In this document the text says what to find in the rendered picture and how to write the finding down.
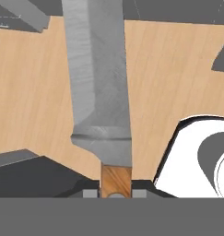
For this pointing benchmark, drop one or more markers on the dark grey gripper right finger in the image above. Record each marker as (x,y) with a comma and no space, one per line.
(140,188)

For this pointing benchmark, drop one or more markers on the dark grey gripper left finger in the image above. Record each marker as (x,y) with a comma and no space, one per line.
(91,188)

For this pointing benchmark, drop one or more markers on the grey cupboard front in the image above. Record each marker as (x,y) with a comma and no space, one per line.
(21,12)

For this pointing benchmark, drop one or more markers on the white plate with black rim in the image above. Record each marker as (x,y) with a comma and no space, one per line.
(184,166)

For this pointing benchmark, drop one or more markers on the dark grey block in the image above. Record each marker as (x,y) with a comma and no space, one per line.
(222,61)

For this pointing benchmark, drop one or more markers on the light wooden cutting board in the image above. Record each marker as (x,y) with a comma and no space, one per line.
(30,92)

